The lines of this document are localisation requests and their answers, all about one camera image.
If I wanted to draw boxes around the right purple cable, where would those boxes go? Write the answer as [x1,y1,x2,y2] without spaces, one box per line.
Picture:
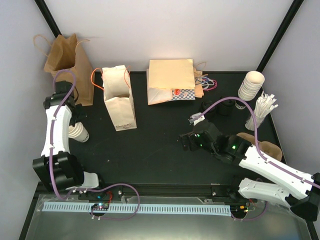
[191,96,320,190]

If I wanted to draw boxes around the flat white paper bag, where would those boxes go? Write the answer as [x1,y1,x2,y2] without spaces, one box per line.
[146,69,173,106]

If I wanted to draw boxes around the stack of pulp carriers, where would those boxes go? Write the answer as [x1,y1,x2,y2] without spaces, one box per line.
[236,132,283,162]

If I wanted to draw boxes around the right circuit board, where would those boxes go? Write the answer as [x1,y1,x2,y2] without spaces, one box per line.
[230,205,257,214]

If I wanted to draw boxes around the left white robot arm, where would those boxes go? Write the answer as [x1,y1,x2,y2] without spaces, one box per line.
[32,81,108,200]

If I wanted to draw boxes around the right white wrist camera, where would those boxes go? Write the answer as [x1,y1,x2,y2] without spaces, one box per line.
[188,112,206,126]

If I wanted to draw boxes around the purple cable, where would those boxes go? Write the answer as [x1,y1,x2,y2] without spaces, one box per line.
[191,96,320,190]
[49,69,77,201]

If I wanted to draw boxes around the right paper cup stack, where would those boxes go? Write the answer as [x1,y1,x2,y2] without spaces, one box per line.
[238,71,265,102]

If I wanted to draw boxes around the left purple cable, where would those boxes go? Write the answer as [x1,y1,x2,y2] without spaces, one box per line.
[49,69,77,201]

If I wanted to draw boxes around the white printed paper bag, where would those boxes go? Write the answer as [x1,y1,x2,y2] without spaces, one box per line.
[90,65,137,132]

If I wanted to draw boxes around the standing brown paper bag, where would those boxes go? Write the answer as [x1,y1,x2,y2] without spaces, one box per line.
[33,33,94,106]

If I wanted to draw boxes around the flat brown handled bag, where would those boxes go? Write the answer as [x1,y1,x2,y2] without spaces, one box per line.
[193,61,218,98]

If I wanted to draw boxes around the black lid stack right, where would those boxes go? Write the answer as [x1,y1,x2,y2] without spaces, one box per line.
[216,99,235,116]

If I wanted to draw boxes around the left circuit board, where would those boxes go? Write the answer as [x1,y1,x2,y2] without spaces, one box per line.
[91,203,109,211]

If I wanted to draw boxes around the black lid stack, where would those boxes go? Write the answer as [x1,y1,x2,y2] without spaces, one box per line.
[199,100,216,121]
[216,99,235,116]

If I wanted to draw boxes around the blue checkered paper bag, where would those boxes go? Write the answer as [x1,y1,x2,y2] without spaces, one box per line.
[172,88,196,101]

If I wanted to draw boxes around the flat tan paper bag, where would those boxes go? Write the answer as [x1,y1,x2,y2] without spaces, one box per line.
[148,59,195,90]

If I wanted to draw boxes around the left paper cup stack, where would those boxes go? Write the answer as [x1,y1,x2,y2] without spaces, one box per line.
[68,122,90,143]

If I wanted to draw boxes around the black front rail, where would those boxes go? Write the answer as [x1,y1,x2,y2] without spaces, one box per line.
[77,181,238,200]

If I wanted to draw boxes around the paper cup stack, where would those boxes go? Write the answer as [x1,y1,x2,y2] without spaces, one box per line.
[68,122,90,143]
[238,71,265,102]

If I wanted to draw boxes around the black lid stack left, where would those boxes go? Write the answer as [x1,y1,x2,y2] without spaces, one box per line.
[199,100,216,121]

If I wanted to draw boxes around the cup of wrapped straws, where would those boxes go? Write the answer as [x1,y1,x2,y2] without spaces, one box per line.
[245,92,279,131]

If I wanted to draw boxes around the right black frame post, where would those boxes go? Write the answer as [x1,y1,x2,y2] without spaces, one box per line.
[256,0,304,73]

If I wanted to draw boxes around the light blue cable duct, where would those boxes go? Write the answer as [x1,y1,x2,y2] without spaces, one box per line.
[42,202,231,217]

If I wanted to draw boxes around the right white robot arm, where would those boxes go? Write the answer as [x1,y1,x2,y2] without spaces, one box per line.
[179,120,320,222]

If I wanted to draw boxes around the black frame post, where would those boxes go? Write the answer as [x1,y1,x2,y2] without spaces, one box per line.
[256,0,304,73]
[34,0,62,38]

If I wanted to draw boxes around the left black frame post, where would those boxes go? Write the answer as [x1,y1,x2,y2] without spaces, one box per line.
[34,0,62,38]

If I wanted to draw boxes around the circuit board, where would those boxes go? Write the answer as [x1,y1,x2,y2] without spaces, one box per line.
[230,205,257,214]
[91,203,109,211]

